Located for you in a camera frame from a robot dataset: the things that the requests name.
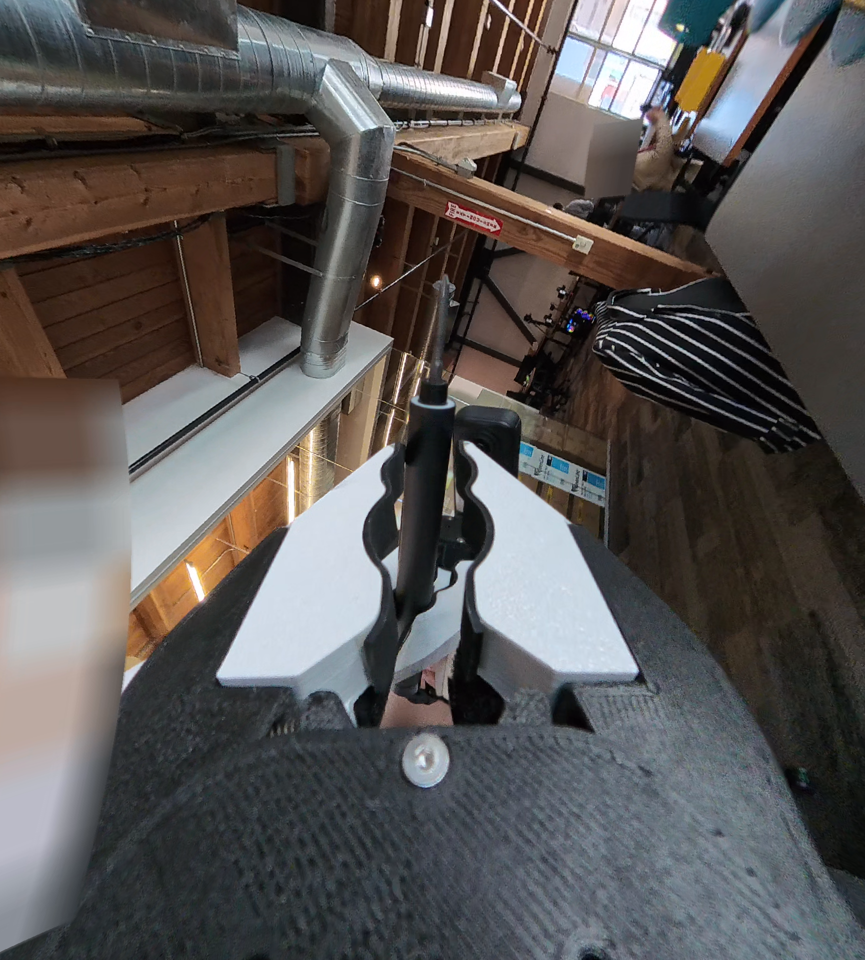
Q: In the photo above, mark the white blue poster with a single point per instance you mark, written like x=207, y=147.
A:
x=584, y=478

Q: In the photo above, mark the white wall outlet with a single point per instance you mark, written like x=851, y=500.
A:
x=584, y=243

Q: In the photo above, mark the wooden post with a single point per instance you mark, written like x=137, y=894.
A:
x=627, y=255

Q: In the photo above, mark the silver ventilation duct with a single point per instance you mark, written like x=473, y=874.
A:
x=342, y=225

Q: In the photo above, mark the black screwdriver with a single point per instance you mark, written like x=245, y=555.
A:
x=426, y=486

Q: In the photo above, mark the beige fuzzy jacket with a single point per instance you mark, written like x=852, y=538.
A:
x=662, y=151

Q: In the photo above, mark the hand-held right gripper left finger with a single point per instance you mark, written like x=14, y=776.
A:
x=304, y=601

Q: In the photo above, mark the yellow box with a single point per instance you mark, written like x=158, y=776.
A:
x=697, y=79

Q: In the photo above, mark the wooden ceiling beam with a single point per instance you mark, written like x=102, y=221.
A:
x=102, y=194

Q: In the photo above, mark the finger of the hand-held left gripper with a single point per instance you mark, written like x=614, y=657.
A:
x=442, y=629

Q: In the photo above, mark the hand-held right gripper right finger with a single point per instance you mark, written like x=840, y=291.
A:
x=552, y=601

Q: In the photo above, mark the red white sign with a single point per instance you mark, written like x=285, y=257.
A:
x=474, y=217

